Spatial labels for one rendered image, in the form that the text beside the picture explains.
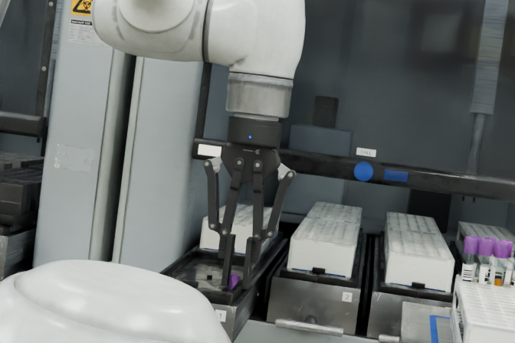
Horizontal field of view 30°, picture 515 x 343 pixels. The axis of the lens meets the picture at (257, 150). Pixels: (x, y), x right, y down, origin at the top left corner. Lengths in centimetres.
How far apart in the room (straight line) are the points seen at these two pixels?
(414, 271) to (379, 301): 8
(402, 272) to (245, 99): 39
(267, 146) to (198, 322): 85
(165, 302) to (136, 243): 113
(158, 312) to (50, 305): 5
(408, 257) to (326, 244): 13
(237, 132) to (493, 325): 49
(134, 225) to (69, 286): 113
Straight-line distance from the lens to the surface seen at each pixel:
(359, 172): 149
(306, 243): 149
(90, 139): 160
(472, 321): 97
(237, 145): 133
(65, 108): 161
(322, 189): 214
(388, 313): 147
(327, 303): 147
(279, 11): 129
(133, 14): 128
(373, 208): 229
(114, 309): 45
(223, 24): 129
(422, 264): 149
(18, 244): 161
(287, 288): 147
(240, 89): 130
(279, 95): 130
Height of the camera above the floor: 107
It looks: 3 degrees down
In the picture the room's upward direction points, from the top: 7 degrees clockwise
